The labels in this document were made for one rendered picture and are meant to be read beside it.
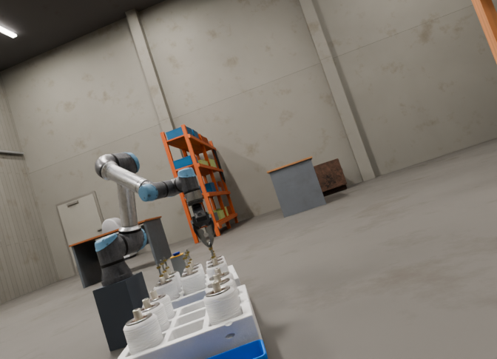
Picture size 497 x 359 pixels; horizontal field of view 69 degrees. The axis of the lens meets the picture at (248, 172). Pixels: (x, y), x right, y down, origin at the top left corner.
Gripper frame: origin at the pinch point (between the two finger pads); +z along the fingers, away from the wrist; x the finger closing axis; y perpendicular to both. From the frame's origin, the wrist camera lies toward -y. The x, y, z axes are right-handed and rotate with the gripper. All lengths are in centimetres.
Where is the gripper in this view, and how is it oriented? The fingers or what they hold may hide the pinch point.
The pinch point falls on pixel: (209, 243)
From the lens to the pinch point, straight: 163.2
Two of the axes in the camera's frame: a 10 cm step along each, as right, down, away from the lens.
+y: -2.0, 1.4, 9.7
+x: -9.3, 2.9, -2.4
